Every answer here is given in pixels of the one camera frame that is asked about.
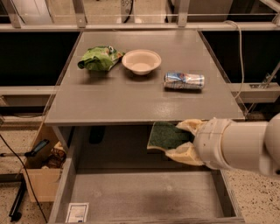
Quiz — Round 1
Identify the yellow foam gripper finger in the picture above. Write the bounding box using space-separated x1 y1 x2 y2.
165 142 204 166
176 119 206 136

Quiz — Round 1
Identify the white label sticker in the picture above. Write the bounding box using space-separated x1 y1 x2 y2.
66 203 89 223

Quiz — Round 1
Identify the black floor cable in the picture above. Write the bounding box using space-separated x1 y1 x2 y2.
0 133 48 224

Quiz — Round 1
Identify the green yellow sponge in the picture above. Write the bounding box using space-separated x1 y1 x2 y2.
147 122 194 151

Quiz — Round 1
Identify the black handled tool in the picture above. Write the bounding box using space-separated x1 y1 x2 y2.
0 139 50 158

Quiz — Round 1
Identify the metal railing frame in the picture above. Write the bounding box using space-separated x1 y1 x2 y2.
0 0 280 32

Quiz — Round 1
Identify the cardboard box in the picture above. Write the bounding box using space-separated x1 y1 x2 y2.
22 124 67 202

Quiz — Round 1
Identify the crushed green chip bag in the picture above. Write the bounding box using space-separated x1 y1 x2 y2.
78 45 124 72

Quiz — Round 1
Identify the white hanging cable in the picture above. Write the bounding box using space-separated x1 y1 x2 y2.
223 19 245 100

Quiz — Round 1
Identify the open grey top drawer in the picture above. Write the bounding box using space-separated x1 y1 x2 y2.
49 125 245 224

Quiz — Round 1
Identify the blue white soda can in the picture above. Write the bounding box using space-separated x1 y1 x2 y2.
164 73 205 90

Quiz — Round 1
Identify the black stand foot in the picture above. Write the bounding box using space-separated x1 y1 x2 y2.
0 173 27 222

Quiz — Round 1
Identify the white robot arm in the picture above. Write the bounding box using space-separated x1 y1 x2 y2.
165 115 280 179

